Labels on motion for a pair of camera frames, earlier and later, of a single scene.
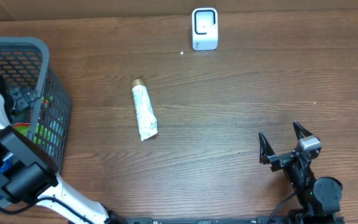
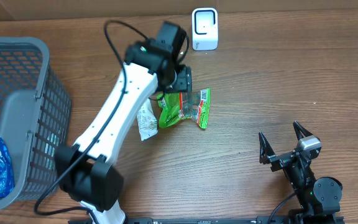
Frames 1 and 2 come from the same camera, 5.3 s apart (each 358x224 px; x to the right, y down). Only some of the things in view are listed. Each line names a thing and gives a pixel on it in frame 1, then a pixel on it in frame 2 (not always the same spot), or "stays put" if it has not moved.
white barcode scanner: [205, 32] stays put
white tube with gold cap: [146, 121] stays put
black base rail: [258, 219] stays put
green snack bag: [41, 135] → [177, 106]
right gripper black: [266, 155] stays put
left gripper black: [22, 99] → [184, 83]
